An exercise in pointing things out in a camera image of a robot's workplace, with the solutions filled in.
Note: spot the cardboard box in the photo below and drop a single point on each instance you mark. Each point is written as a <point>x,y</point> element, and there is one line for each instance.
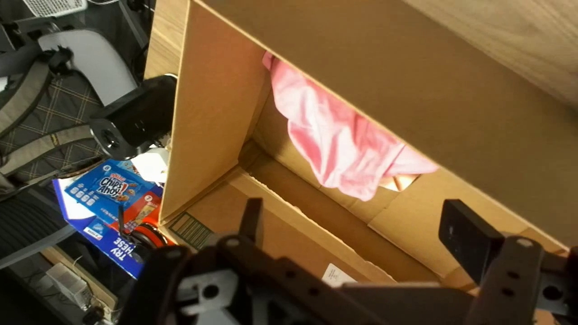
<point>211,109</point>

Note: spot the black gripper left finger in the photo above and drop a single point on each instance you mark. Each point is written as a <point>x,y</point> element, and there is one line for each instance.
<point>252,219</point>

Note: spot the pink cloth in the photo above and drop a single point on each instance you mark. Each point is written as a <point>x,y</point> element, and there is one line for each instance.
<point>337,138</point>

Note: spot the blue printed carton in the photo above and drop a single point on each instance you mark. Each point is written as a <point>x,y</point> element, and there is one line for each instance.
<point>97,192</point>

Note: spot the olive grey backpack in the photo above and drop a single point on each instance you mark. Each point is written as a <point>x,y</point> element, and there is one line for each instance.
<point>48,120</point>

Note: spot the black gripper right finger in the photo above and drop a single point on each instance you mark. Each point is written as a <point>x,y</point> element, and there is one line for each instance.
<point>471,240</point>

